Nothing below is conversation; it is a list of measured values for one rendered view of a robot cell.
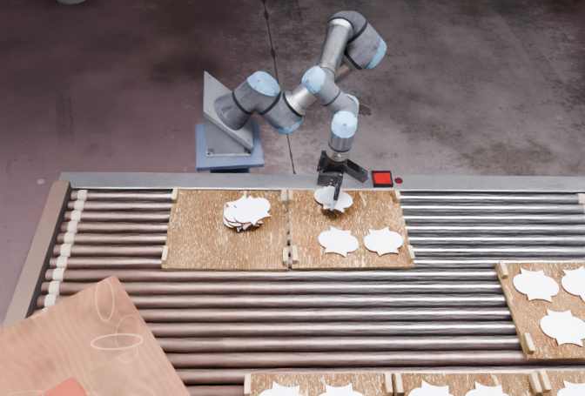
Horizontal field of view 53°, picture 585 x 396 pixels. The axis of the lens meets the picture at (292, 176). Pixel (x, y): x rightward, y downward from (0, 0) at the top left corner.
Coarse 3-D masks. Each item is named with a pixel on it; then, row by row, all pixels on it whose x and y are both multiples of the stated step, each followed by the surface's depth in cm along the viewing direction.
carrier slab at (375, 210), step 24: (312, 192) 216; (360, 192) 217; (384, 192) 217; (312, 216) 208; (336, 216) 208; (360, 216) 209; (384, 216) 209; (312, 240) 200; (360, 240) 201; (408, 240) 202; (312, 264) 193; (336, 264) 193; (360, 264) 194; (384, 264) 194; (408, 264) 195
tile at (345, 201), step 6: (324, 186) 206; (318, 192) 203; (324, 192) 204; (342, 192) 206; (318, 198) 201; (342, 198) 203; (348, 198) 204; (324, 204) 200; (336, 204) 201; (342, 204) 202; (348, 204) 202; (324, 210) 199; (336, 210) 200; (342, 210) 200
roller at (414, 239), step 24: (72, 240) 198; (96, 240) 199; (120, 240) 199; (144, 240) 199; (288, 240) 202; (432, 240) 205; (456, 240) 206; (480, 240) 206; (504, 240) 206; (528, 240) 207; (552, 240) 207; (576, 240) 208
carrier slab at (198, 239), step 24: (192, 192) 213; (216, 192) 214; (240, 192) 214; (264, 192) 215; (192, 216) 205; (216, 216) 206; (168, 240) 197; (192, 240) 197; (216, 240) 198; (240, 240) 198; (264, 240) 199; (168, 264) 190; (192, 264) 191; (216, 264) 191; (240, 264) 192; (264, 264) 192
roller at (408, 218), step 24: (72, 216) 205; (96, 216) 206; (120, 216) 206; (144, 216) 206; (168, 216) 207; (288, 216) 209; (408, 216) 212; (432, 216) 212; (456, 216) 213; (480, 216) 214; (504, 216) 214; (528, 216) 215; (552, 216) 215; (576, 216) 216
